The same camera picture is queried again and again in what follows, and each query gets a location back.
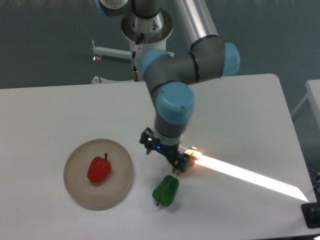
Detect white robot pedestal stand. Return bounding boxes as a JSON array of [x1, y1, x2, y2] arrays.
[[92, 8, 173, 82]]

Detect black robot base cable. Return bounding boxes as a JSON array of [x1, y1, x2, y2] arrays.
[[131, 32, 145, 82]]

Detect beige round plate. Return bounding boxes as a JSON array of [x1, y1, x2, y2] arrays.
[[63, 139, 134, 211]]

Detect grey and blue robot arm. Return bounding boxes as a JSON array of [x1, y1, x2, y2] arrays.
[[95, 0, 241, 174]]

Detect red toy bell pepper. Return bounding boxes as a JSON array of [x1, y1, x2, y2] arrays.
[[87, 152, 112, 184]]

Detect black device at edge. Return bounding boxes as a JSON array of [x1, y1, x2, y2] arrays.
[[301, 202, 320, 229]]

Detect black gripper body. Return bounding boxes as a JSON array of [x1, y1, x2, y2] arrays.
[[139, 127, 181, 159]]

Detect green toy bell pepper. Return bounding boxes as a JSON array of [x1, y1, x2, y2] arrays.
[[152, 175, 180, 207]]

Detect orange toy bell pepper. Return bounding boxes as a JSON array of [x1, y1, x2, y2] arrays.
[[171, 146, 202, 176]]

